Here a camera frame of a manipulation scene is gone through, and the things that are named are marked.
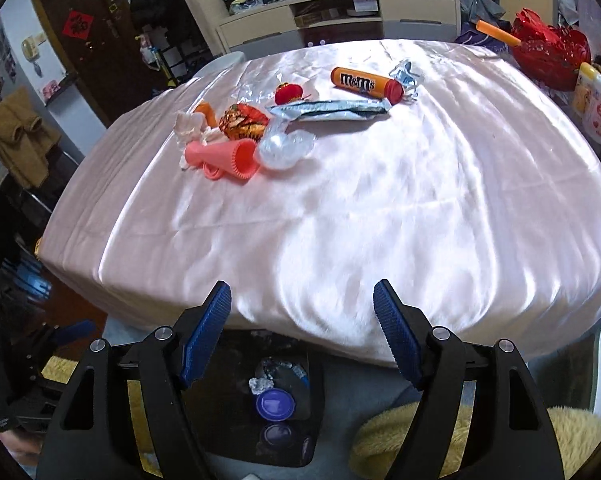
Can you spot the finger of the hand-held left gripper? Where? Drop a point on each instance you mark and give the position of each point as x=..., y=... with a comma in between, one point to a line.
x=78, y=330

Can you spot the purple bag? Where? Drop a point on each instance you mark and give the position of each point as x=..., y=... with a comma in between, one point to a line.
x=480, y=40

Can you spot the orange candy tube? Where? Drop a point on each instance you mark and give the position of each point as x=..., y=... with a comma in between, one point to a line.
x=360, y=81

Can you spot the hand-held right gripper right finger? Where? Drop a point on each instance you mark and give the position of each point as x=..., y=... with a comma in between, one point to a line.
x=395, y=335

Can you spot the child scooter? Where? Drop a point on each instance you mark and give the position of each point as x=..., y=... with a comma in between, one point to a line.
x=155, y=60

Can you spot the red openwork basket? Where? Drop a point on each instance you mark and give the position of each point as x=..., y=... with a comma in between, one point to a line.
x=550, y=55

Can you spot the black trash bin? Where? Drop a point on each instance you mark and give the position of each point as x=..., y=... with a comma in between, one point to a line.
x=230, y=435

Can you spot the red lantern ornament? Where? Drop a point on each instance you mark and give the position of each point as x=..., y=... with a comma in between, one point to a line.
x=284, y=94

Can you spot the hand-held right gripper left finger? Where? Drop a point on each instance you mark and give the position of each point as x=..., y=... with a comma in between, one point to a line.
x=211, y=330

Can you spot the wall intercom phone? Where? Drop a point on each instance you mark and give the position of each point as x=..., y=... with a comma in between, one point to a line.
x=29, y=49

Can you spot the clear plastic wrapper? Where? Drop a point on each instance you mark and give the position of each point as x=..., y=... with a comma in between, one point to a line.
x=280, y=151

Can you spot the small orange wrapper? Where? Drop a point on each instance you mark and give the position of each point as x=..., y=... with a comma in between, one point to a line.
x=205, y=111

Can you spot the dark wooden door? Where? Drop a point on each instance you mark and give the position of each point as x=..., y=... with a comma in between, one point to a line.
x=80, y=70

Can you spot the purple round lid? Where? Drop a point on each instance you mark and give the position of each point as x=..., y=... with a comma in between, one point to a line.
x=275, y=405

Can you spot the pink plastic cone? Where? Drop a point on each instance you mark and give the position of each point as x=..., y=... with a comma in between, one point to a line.
x=223, y=156

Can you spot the cream television cabinet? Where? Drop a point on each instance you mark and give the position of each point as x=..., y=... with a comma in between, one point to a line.
x=420, y=10

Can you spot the brown jacket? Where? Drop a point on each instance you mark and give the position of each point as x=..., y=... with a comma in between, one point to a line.
x=15, y=130

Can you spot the blue white wrapper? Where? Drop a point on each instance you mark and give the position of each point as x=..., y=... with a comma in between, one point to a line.
x=406, y=74

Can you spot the silver foil packet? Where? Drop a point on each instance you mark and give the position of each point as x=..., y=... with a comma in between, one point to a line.
x=330, y=110

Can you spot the red door decoration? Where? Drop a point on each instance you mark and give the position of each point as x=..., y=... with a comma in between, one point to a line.
x=77, y=23

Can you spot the yellow fluffy cloth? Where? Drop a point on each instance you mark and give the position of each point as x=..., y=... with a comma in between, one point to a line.
x=575, y=435

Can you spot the white tissue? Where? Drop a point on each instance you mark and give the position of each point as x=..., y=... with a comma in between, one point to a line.
x=188, y=125

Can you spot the small white tissue ball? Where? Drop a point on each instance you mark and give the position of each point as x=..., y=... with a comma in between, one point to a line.
x=260, y=384

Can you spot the red gold foil wrapper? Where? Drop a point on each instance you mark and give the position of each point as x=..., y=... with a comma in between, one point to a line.
x=241, y=120

